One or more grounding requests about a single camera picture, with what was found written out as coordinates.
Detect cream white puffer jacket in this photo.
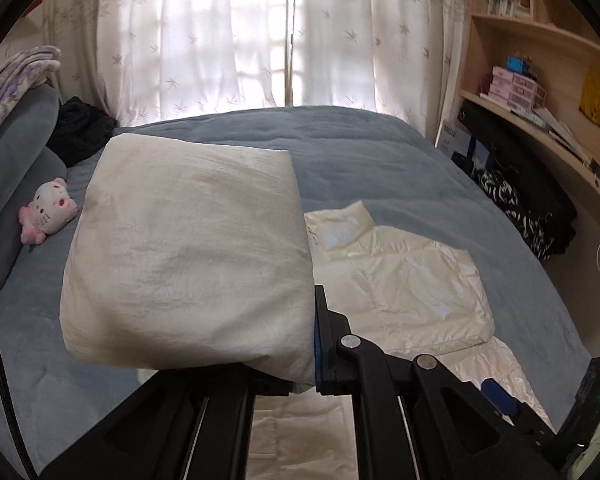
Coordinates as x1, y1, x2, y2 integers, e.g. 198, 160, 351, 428
60, 132, 556, 480

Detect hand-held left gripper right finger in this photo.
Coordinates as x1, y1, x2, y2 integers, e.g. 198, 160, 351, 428
312, 285, 562, 480

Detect white cardboard box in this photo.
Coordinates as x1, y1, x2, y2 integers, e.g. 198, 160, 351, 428
437, 119, 474, 159

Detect stack of books and papers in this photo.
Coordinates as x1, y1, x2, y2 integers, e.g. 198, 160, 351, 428
525, 105, 592, 162

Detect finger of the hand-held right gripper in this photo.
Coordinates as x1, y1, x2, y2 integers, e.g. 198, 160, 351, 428
480, 379, 561, 448

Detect folded purple floral blanket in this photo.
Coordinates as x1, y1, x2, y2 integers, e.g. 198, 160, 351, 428
0, 45, 62, 113

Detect black cable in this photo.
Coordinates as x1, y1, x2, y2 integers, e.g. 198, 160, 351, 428
0, 304, 39, 480

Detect black clothing heap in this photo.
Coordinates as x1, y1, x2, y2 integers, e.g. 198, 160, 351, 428
46, 97, 119, 167

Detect pink storage boxes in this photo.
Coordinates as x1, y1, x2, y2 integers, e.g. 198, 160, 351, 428
480, 55, 549, 112

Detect light wooden bookshelf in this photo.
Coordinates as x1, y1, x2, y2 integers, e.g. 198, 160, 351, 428
432, 0, 600, 288

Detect yellow cloth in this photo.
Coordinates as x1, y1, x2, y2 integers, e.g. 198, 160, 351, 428
578, 66, 600, 132

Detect black white patterned cloth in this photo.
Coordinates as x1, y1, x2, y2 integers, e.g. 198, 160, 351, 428
472, 167, 554, 262

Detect black bag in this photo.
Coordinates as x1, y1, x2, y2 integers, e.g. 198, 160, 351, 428
455, 100, 579, 257

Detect white leaf-print curtain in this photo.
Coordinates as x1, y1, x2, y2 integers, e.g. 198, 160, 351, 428
290, 0, 473, 137
45, 0, 292, 128

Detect row of books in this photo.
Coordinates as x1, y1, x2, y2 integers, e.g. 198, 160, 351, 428
486, 0, 532, 22

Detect pink white plush toy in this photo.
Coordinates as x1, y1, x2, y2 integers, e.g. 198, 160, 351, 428
18, 176, 79, 246

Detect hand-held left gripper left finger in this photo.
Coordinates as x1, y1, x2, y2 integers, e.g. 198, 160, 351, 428
40, 371, 294, 480

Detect grey pillow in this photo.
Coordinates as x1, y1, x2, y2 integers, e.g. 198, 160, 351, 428
0, 149, 69, 294
0, 82, 62, 203

